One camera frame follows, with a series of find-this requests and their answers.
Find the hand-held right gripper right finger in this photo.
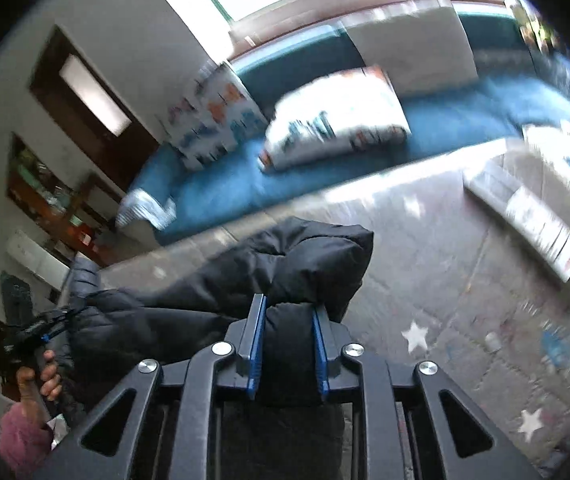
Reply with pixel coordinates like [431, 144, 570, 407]
[312, 304, 543, 480]

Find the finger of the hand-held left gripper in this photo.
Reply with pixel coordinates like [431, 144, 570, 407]
[39, 308, 82, 342]

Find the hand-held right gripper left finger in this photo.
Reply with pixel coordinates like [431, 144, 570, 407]
[30, 294, 268, 480]

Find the black puffer jacket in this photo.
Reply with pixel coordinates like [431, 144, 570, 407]
[58, 216, 375, 480]

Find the person's left forearm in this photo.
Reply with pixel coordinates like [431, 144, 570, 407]
[0, 402, 55, 478]

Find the person's left hand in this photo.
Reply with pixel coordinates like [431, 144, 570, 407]
[16, 350, 62, 431]

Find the white cabinet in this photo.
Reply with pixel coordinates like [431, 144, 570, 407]
[6, 230, 64, 292]

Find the wooden shelf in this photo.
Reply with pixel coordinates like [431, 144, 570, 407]
[6, 132, 133, 267]

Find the grey star quilt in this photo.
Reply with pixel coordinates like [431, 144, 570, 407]
[98, 135, 570, 480]

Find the dark wooden door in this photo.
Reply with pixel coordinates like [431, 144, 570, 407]
[28, 25, 160, 162]

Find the small butterfly print pillow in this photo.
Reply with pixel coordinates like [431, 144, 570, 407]
[257, 65, 412, 175]

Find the large butterfly print pillow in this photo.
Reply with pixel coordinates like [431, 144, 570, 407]
[164, 59, 268, 172]

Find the white flat box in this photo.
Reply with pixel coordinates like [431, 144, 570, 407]
[464, 164, 570, 284]

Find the teal padded headboard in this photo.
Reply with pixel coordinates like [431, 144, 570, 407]
[232, 7, 526, 116]

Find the plain white pillow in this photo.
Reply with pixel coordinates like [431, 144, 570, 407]
[349, 2, 479, 97]

